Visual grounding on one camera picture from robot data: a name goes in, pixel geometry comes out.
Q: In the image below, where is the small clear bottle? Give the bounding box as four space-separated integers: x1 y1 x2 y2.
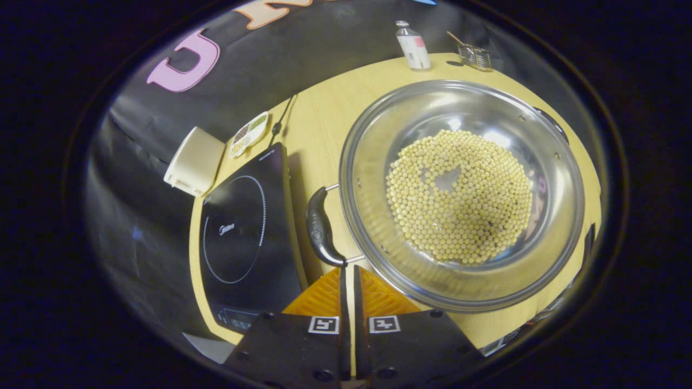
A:
395 21 432 71

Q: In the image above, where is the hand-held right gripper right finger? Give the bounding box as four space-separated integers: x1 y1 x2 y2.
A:
354 265 484 389

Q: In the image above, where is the white toaster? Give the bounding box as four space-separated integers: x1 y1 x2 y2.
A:
163 126 226 197

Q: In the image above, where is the black power cable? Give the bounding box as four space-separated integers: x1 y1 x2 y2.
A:
269 93 299 147

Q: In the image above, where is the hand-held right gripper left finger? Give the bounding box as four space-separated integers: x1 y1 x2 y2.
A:
223 266 352 389

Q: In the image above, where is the small wire basket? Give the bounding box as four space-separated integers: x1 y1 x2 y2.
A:
457 43 493 72

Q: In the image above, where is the white divided dish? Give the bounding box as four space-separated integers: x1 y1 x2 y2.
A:
229 111 270 158

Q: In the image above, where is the black backdrop cloth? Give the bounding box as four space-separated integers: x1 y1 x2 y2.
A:
84 0 590 346

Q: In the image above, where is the pile of soybeans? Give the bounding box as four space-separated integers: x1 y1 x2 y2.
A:
385 129 534 265

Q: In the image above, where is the black induction cooktop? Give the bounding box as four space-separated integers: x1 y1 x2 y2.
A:
198 142 309 333

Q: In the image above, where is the stainless steel pot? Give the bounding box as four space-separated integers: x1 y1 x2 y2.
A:
306 79 586 314

